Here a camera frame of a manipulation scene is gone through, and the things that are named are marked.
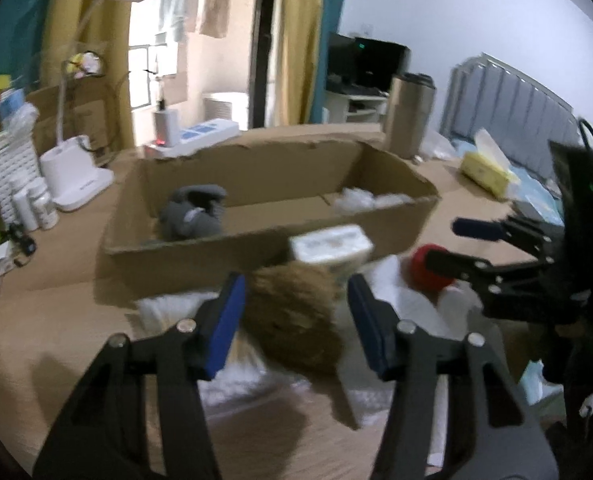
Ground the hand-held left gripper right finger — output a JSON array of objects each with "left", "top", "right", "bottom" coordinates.
[{"left": 349, "top": 274, "right": 559, "bottom": 480}]

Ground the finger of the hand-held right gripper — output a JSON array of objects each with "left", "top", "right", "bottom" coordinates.
[
  {"left": 452, "top": 215, "right": 567, "bottom": 261},
  {"left": 423, "top": 250, "right": 587, "bottom": 321}
]

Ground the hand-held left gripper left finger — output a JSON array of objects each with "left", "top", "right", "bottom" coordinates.
[{"left": 32, "top": 274, "right": 248, "bottom": 480}]

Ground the red ball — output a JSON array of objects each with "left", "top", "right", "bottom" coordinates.
[{"left": 409, "top": 244, "right": 457, "bottom": 292}]

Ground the brown fluffy object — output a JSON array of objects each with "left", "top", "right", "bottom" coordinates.
[{"left": 246, "top": 262, "right": 344, "bottom": 376}]

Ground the printed tissue packet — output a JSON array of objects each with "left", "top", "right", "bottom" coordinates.
[{"left": 289, "top": 225, "right": 375, "bottom": 273}]

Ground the grey sock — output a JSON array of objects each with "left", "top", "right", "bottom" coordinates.
[{"left": 157, "top": 185, "right": 228, "bottom": 242}]

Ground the brown cardboard box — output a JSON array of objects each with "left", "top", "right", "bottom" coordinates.
[{"left": 101, "top": 132, "right": 442, "bottom": 306}]

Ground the yellow tissue box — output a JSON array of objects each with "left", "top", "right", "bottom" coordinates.
[{"left": 459, "top": 127, "right": 522, "bottom": 201}]

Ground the clear plastic bag in box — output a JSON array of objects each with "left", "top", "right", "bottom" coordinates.
[{"left": 331, "top": 187, "right": 417, "bottom": 211}]

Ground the grey bed headboard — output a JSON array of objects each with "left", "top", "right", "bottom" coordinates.
[{"left": 439, "top": 52, "right": 589, "bottom": 196}]

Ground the steel tumbler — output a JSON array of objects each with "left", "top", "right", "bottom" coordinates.
[{"left": 383, "top": 72, "right": 437, "bottom": 160}]

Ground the white computer desk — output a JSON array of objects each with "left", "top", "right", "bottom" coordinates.
[{"left": 323, "top": 85, "right": 392, "bottom": 123}]

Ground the black computer tower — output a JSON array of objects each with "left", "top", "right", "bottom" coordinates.
[{"left": 353, "top": 37, "right": 409, "bottom": 91}]

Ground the white power strip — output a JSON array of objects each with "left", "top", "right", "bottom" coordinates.
[{"left": 144, "top": 118, "right": 240, "bottom": 159}]

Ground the white desk lamp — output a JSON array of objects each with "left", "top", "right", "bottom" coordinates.
[{"left": 39, "top": 0, "right": 164, "bottom": 212}]

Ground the white charger plug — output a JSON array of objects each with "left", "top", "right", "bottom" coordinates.
[{"left": 154, "top": 107, "right": 181, "bottom": 147}]

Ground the white pill bottle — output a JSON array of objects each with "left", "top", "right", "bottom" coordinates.
[
  {"left": 31, "top": 185, "right": 60, "bottom": 228},
  {"left": 11, "top": 192, "right": 40, "bottom": 231}
]

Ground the black computer monitor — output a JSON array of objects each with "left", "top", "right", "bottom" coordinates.
[{"left": 327, "top": 32, "right": 357, "bottom": 86}]

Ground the white radiator unit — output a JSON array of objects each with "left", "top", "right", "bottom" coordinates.
[{"left": 202, "top": 92, "right": 250, "bottom": 128}]

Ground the teal curtain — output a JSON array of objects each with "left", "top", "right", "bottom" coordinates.
[
  {"left": 310, "top": 0, "right": 351, "bottom": 123},
  {"left": 0, "top": 0, "right": 77, "bottom": 91}
]

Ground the white plug adapter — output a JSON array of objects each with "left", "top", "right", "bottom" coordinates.
[{"left": 0, "top": 240, "right": 22, "bottom": 278}]

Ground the large cardboard carton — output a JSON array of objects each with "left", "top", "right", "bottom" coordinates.
[{"left": 26, "top": 77, "right": 127, "bottom": 156}]

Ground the yellow curtain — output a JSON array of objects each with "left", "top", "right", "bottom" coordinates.
[
  {"left": 44, "top": 0, "right": 137, "bottom": 151},
  {"left": 276, "top": 0, "right": 324, "bottom": 126}
]

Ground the white plastic basket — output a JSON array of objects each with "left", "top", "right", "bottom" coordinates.
[{"left": 0, "top": 135, "right": 44, "bottom": 226}]

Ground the small yellow white toy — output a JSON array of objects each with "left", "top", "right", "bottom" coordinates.
[{"left": 69, "top": 50, "right": 104, "bottom": 78}]

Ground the blue plastic pack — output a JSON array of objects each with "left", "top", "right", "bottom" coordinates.
[{"left": 0, "top": 87, "right": 40, "bottom": 131}]

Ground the hanging light blue garment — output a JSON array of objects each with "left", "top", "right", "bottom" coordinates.
[{"left": 159, "top": 0, "right": 192, "bottom": 43}]

